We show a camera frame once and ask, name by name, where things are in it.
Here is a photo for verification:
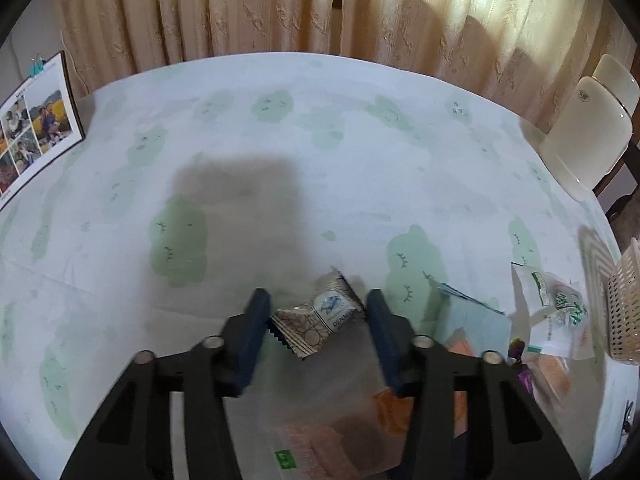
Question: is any photo collage calendar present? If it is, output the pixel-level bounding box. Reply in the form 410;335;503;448
1;51;86;205

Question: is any white plastic basket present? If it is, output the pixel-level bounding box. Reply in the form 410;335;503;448
606;238;640;365

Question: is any teal binder clip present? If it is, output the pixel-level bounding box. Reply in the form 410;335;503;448
29;54;44;77

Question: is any green white snack packet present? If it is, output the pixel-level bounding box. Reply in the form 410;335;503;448
511;262;594;361

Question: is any grey patterned candy wrapper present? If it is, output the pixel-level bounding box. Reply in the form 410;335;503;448
267;269;366;360

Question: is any purple candy packet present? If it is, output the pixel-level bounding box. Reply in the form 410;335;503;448
508;338;534;394

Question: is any cream thermos jug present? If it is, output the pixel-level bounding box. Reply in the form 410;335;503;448
538;54;639;202

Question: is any beige curtain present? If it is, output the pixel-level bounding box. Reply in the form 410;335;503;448
53;0;639;130

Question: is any clear orange print packet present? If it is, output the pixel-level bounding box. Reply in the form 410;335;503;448
524;353;572;404

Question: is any pink biscuit packet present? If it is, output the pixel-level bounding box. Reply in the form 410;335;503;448
267;389;469;480

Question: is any black binder clip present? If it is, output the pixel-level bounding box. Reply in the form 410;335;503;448
620;401;634;437

